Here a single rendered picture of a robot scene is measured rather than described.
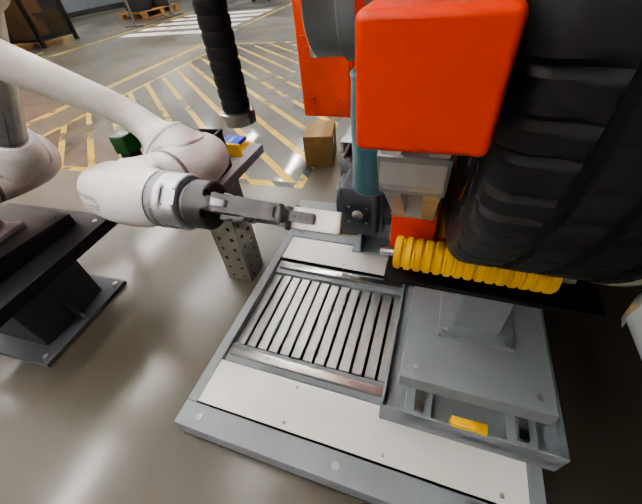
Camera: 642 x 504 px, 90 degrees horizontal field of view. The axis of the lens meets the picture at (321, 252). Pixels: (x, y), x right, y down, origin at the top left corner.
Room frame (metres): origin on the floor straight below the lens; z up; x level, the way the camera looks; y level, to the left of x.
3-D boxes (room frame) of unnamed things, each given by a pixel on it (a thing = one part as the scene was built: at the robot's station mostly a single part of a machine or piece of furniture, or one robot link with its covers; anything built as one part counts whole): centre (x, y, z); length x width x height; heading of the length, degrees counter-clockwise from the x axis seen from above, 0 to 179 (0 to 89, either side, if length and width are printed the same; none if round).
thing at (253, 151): (0.88, 0.31, 0.44); 0.43 x 0.17 x 0.03; 157
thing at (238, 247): (0.91, 0.30, 0.21); 0.10 x 0.10 x 0.42; 67
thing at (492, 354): (0.44, -0.35, 0.32); 0.40 x 0.30 x 0.28; 157
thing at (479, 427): (0.44, -0.35, 0.13); 0.50 x 0.36 x 0.10; 157
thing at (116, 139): (0.70, 0.39, 0.64); 0.04 x 0.04 x 0.04; 67
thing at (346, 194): (0.80, -0.28, 0.26); 0.42 x 0.18 x 0.35; 67
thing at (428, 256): (0.35, -0.24, 0.51); 0.29 x 0.06 x 0.06; 67
